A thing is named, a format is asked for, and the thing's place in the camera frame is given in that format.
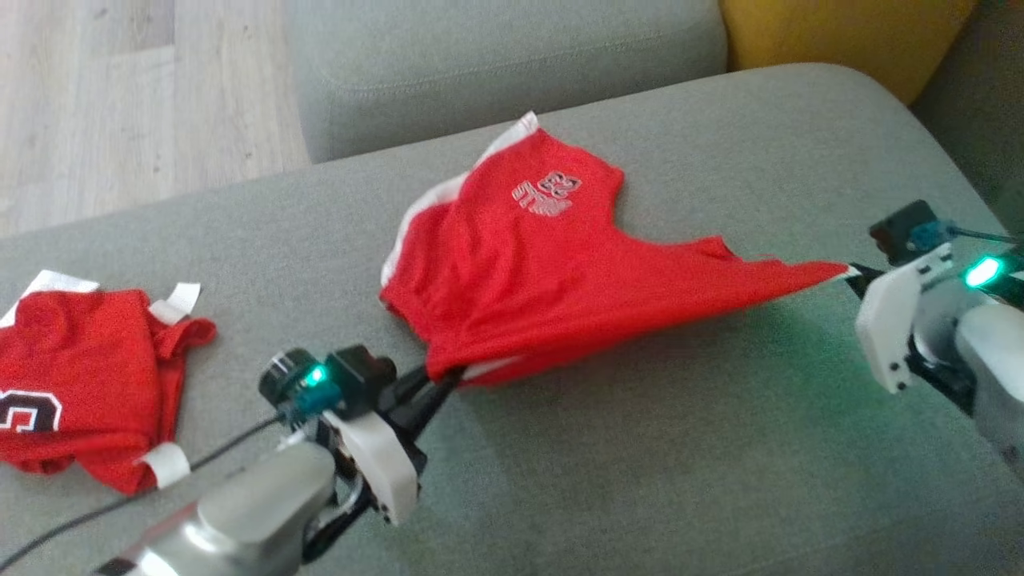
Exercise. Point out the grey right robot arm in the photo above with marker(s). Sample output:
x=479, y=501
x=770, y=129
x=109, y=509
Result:
x=996, y=360

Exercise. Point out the grey sofa seat cushion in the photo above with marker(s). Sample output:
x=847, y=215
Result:
x=496, y=64

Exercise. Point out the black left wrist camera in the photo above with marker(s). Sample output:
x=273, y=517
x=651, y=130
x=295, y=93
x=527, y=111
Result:
x=360, y=376

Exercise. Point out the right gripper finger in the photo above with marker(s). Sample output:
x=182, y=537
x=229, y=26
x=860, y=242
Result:
x=870, y=272
x=868, y=286

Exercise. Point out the red jersey with black lettering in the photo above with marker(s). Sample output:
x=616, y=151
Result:
x=96, y=360

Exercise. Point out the large grey sofa chaise cushion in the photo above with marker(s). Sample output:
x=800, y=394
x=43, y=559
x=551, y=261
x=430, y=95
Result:
x=640, y=464

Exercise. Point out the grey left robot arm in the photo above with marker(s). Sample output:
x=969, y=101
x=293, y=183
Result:
x=256, y=504

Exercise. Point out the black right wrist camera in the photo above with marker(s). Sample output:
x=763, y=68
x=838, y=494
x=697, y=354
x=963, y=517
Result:
x=900, y=228

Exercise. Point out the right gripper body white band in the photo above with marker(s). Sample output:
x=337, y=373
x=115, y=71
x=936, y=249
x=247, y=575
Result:
x=896, y=320

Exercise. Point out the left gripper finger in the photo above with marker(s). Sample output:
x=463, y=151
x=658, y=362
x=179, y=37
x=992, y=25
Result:
x=408, y=386
x=428, y=404

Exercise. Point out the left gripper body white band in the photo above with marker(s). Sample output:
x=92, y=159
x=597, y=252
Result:
x=380, y=464

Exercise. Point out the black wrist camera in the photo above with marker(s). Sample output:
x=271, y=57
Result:
x=900, y=228
x=360, y=376

